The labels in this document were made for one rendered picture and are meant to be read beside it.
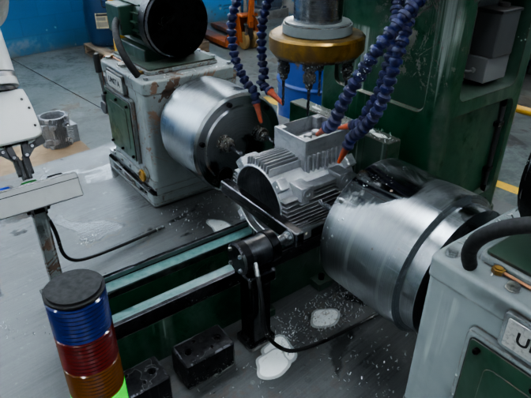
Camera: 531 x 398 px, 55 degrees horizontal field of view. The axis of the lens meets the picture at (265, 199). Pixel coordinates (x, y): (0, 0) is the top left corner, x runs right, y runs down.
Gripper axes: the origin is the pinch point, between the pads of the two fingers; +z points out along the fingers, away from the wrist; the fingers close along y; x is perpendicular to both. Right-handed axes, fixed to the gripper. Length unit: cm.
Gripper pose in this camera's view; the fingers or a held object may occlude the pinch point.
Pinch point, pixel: (24, 169)
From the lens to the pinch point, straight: 110.7
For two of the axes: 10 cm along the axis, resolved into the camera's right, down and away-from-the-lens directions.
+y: 8.0, -3.0, 5.1
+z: 2.8, 9.5, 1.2
